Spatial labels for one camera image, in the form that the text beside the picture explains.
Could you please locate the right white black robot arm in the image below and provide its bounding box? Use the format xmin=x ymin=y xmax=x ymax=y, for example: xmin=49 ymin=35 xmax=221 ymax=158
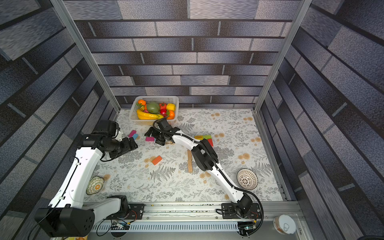
xmin=146 ymin=118 xmax=264 ymax=220

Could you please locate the orange block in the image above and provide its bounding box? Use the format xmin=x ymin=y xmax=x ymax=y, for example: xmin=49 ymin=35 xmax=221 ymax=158
xmin=152 ymin=156 xmax=163 ymax=166

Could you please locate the red block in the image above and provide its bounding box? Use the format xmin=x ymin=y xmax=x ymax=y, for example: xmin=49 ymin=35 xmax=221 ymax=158
xmin=208 ymin=139 xmax=214 ymax=147

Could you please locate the white lidded cup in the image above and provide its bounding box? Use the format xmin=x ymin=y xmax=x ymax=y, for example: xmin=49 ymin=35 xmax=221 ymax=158
xmin=273 ymin=215 xmax=297 ymax=235

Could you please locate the green toy mango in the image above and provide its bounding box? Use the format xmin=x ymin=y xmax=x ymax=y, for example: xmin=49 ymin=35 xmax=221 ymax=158
xmin=146 ymin=102 xmax=160 ymax=114

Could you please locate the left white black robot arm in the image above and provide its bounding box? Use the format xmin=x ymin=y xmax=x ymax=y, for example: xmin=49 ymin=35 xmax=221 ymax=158
xmin=35 ymin=120 xmax=138 ymax=238

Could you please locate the orange toy fruit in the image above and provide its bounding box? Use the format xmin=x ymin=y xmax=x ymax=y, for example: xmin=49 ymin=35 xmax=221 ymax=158
xmin=138 ymin=100 xmax=147 ymax=107

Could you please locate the yellow toy banana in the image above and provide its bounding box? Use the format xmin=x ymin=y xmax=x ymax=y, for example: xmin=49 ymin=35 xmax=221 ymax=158
xmin=137 ymin=110 xmax=164 ymax=120

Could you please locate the purple block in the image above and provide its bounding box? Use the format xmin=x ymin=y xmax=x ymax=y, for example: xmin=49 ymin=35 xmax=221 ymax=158
xmin=128 ymin=130 xmax=137 ymax=138

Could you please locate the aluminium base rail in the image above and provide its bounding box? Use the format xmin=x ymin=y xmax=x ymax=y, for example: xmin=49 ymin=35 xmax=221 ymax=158
xmin=50 ymin=201 xmax=310 ymax=240

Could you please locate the wood block marked 71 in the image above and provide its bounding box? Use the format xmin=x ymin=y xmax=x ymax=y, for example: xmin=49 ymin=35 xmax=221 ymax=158
xmin=187 ymin=150 xmax=193 ymax=162

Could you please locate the yellow toy pepper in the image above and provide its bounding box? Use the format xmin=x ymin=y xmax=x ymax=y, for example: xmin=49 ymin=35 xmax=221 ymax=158
xmin=167 ymin=104 xmax=176 ymax=111

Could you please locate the patterned ceramic bowl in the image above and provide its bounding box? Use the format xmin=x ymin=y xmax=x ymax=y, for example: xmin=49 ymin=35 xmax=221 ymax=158
xmin=86 ymin=176 xmax=105 ymax=196

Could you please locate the white perforated bowl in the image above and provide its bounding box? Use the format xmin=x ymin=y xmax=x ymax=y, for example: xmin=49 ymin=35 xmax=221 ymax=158
xmin=237 ymin=169 xmax=259 ymax=190

